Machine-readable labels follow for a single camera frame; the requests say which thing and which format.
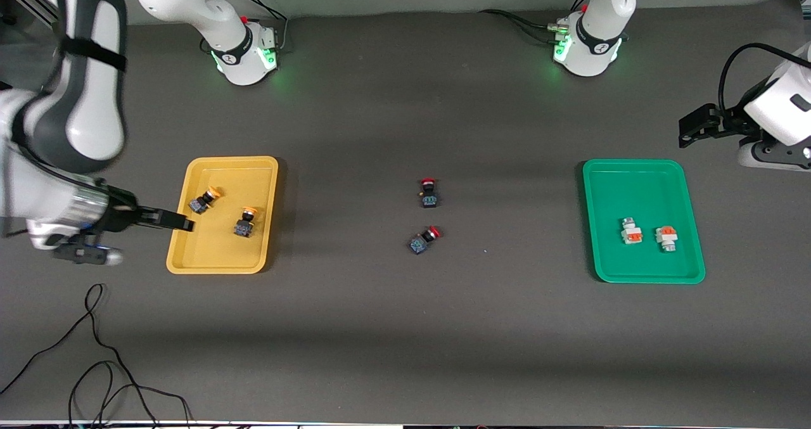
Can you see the green plastic tray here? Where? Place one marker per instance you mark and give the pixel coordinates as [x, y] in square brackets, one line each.
[621, 188]

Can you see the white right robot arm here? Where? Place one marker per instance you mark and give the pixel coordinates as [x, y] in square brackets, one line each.
[82, 99]

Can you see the yellow plastic tray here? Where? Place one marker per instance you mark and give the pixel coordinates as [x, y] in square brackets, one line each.
[215, 251]

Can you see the dark grey table mat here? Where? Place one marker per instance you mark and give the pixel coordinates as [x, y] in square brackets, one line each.
[405, 340]

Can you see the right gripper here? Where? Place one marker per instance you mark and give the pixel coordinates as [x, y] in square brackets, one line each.
[120, 214]

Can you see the grey orange connector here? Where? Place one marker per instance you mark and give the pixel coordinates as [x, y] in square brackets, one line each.
[666, 237]
[632, 232]

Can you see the red cap push button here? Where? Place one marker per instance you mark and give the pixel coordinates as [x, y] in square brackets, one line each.
[429, 198]
[419, 244]

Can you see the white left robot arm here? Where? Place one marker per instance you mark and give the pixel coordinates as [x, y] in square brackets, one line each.
[595, 42]

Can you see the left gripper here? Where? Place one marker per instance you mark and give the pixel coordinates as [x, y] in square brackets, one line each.
[726, 123]

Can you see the yellow cap push button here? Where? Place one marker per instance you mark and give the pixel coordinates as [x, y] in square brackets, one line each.
[203, 202]
[244, 226]

